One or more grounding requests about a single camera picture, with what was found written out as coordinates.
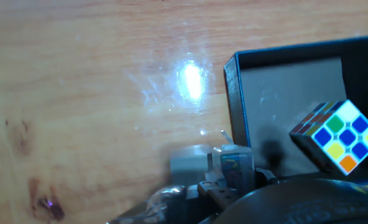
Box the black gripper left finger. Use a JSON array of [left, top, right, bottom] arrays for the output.
[[186, 179, 244, 215]]

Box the black gift box base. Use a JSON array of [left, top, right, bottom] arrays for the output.
[[223, 34, 368, 186]]

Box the colourful puzzle cube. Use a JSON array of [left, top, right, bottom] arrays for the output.
[[288, 99, 368, 177]]

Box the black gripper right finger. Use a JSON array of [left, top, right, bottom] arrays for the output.
[[254, 167, 280, 188]]

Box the wooden board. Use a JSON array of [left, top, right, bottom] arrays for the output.
[[0, 0, 368, 224]]

